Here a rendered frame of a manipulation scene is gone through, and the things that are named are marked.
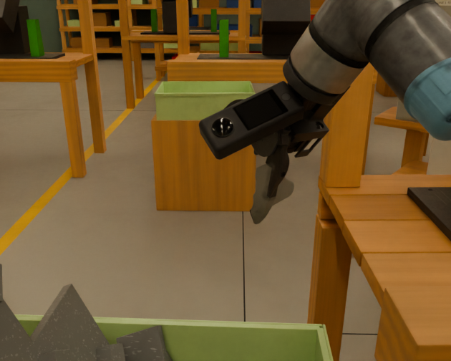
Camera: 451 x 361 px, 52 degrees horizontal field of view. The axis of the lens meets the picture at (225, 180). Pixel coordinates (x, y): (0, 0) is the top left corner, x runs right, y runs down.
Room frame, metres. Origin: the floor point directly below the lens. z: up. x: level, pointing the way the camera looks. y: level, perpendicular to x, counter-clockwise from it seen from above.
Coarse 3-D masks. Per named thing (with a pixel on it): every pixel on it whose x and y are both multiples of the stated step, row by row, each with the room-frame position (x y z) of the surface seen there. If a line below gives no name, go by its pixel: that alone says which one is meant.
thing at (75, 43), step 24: (96, 0) 10.49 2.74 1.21; (144, 0) 10.33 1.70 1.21; (72, 24) 10.22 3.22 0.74; (96, 24) 10.25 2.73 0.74; (192, 24) 10.17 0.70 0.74; (72, 48) 10.19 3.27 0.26; (96, 48) 10.18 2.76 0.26; (120, 48) 10.16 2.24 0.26; (144, 48) 10.15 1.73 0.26; (168, 48) 10.15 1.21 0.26; (192, 48) 10.15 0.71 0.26
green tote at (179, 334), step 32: (32, 320) 0.48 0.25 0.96; (96, 320) 0.48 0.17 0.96; (128, 320) 0.48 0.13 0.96; (160, 320) 0.48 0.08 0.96; (192, 320) 0.48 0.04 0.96; (192, 352) 0.47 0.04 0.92; (224, 352) 0.47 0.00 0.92; (256, 352) 0.47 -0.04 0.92; (288, 352) 0.47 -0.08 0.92; (320, 352) 0.43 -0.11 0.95
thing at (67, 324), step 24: (0, 264) 0.36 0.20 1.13; (0, 288) 0.34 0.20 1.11; (72, 288) 0.45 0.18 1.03; (0, 312) 0.34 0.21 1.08; (48, 312) 0.40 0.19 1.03; (72, 312) 0.43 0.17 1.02; (0, 336) 0.33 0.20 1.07; (24, 336) 0.35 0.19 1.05; (48, 336) 0.38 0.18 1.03; (72, 336) 0.41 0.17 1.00; (96, 336) 0.44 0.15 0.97; (0, 360) 0.31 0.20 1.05; (24, 360) 0.33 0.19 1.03; (72, 360) 0.38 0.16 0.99; (96, 360) 0.42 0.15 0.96; (168, 360) 0.45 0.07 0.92
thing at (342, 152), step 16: (368, 64) 1.11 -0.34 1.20; (368, 80) 1.11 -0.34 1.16; (352, 96) 1.11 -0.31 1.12; (368, 96) 1.11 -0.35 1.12; (336, 112) 1.11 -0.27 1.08; (352, 112) 1.11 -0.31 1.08; (368, 112) 1.11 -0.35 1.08; (336, 128) 1.11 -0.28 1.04; (352, 128) 1.11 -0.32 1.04; (336, 144) 1.11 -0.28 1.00; (352, 144) 1.11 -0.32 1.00; (336, 160) 1.11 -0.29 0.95; (352, 160) 1.11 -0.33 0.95; (336, 176) 1.11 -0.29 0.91; (352, 176) 1.11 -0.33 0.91
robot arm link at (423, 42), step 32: (416, 0) 0.43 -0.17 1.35; (384, 32) 0.42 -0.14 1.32; (416, 32) 0.41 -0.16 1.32; (448, 32) 0.40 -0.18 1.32; (384, 64) 0.42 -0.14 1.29; (416, 64) 0.39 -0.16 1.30; (448, 64) 0.38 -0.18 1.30; (416, 96) 0.39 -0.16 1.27; (448, 96) 0.37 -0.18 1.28; (448, 128) 0.37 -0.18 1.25
